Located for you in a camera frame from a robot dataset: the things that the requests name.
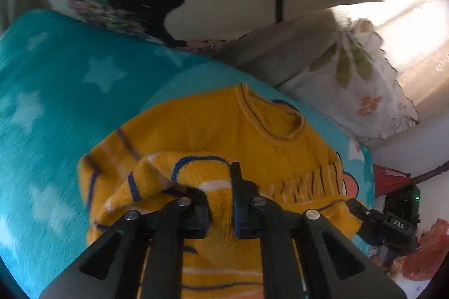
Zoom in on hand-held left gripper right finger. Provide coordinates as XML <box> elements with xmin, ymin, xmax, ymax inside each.
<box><xmin>230</xmin><ymin>162</ymin><xmax>366</xmax><ymax>299</ymax></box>

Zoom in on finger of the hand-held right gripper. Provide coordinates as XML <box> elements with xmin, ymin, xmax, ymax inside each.
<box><xmin>346</xmin><ymin>199</ymin><xmax>373</xmax><ymax>220</ymax></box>

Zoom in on red folded fabric item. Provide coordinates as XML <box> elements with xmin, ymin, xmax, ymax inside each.
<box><xmin>372</xmin><ymin>164</ymin><xmax>412</xmax><ymax>197</ymax></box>

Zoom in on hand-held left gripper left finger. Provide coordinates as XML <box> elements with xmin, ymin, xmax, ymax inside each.
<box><xmin>78</xmin><ymin>186</ymin><xmax>213</xmax><ymax>299</ymax></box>

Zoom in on red crumpled cloth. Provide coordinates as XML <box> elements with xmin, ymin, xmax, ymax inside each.
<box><xmin>400</xmin><ymin>218</ymin><xmax>447</xmax><ymax>281</ymax></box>

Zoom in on teal star-print blanket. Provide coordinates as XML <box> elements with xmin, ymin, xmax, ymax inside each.
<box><xmin>0</xmin><ymin>9</ymin><xmax>376</xmax><ymax>299</ymax></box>

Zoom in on dark red rod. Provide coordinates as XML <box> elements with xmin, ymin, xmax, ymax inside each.
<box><xmin>410</xmin><ymin>160</ymin><xmax>449</xmax><ymax>181</ymax></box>

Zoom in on white leaf-print pillowcase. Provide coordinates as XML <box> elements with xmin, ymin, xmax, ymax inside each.
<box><xmin>276</xmin><ymin>19</ymin><xmax>420</xmax><ymax>142</ymax></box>

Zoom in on yellow knitted striped sweater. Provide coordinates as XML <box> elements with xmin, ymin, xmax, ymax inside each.
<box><xmin>77</xmin><ymin>83</ymin><xmax>364</xmax><ymax>299</ymax></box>

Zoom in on grey pillow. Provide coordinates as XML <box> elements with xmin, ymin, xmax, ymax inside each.
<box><xmin>217</xmin><ymin>9</ymin><xmax>352</xmax><ymax>90</ymax></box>

